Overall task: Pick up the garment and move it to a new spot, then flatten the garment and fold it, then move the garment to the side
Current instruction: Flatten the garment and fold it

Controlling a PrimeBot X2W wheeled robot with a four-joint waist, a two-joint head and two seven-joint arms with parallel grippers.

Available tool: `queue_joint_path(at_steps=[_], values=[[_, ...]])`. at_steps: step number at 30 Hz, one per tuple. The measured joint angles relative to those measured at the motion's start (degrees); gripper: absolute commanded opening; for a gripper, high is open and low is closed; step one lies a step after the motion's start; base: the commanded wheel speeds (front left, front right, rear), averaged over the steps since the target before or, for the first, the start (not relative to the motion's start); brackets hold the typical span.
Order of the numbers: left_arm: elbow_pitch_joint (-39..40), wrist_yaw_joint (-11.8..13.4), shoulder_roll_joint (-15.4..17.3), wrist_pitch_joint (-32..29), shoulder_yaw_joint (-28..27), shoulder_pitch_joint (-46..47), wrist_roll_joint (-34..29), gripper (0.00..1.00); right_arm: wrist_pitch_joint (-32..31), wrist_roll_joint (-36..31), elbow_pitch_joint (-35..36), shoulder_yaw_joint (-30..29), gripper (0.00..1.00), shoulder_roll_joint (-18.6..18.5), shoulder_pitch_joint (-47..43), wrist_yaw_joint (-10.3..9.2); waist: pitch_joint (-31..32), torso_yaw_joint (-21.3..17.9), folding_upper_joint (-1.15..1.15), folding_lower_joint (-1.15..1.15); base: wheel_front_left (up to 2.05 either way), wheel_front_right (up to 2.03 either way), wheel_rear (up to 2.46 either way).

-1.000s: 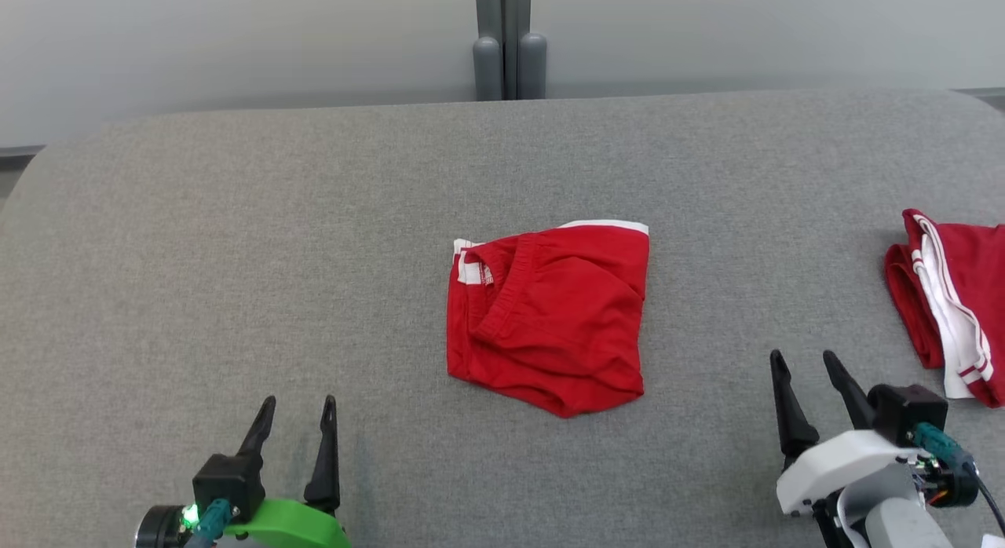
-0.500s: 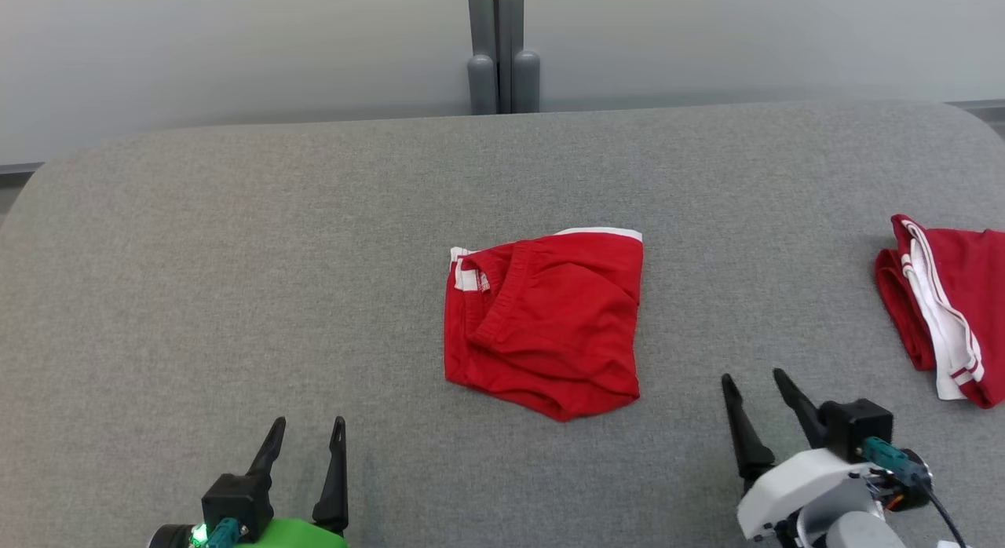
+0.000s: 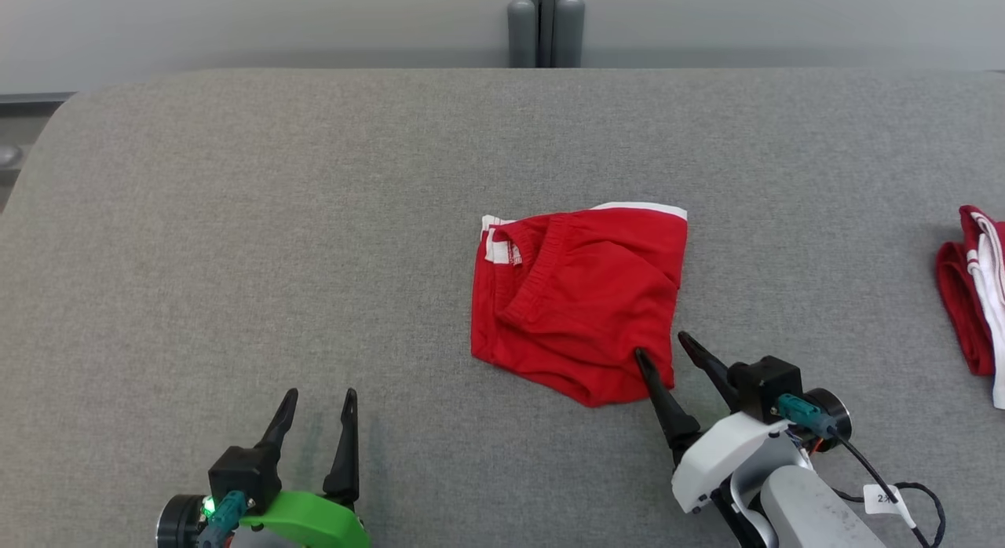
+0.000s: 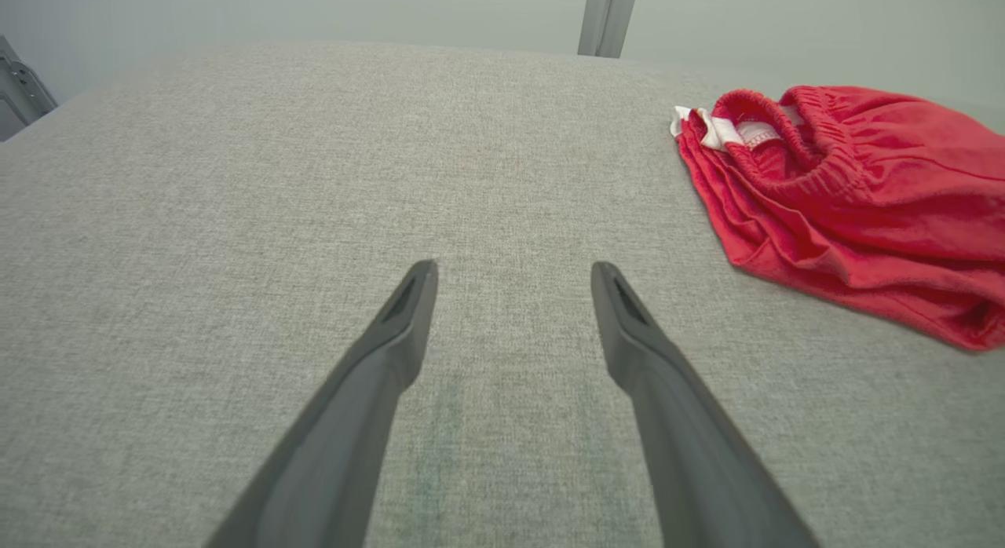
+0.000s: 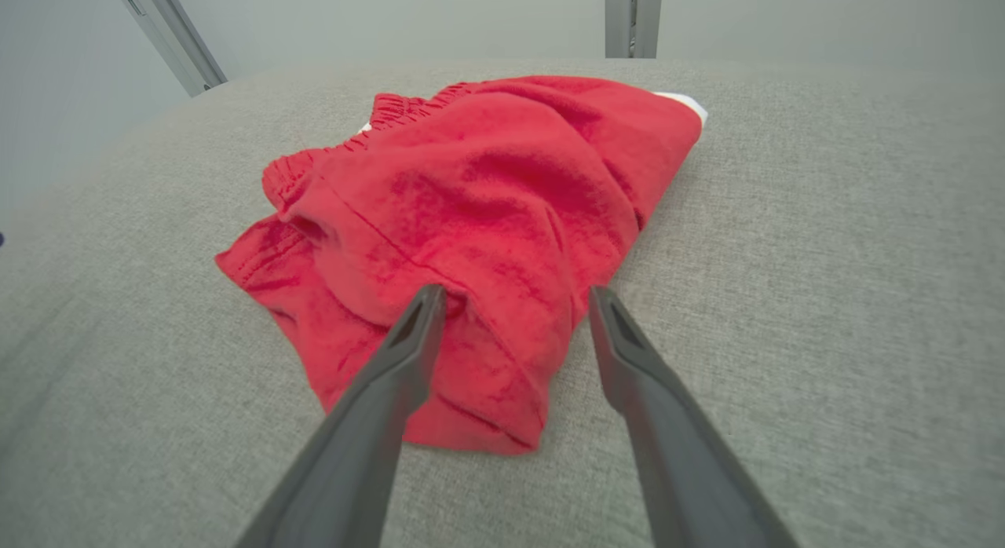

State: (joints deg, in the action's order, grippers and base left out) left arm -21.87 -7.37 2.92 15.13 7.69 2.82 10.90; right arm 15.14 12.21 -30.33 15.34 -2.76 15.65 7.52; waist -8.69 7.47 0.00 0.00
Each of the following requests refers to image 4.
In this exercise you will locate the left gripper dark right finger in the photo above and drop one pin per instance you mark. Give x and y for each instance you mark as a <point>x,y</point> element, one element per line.
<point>691,454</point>

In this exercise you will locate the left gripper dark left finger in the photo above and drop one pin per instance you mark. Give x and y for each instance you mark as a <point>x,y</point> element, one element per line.
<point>345,438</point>

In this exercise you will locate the red shorts with elastic waistband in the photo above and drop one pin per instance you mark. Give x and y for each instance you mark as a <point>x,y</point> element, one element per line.
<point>879,202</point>

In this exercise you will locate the grey partition post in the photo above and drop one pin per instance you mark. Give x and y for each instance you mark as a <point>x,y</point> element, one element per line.
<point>624,18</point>
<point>594,18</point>

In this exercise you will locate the grey metal wall rail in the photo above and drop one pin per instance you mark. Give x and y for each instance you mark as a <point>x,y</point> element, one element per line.
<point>20,93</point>

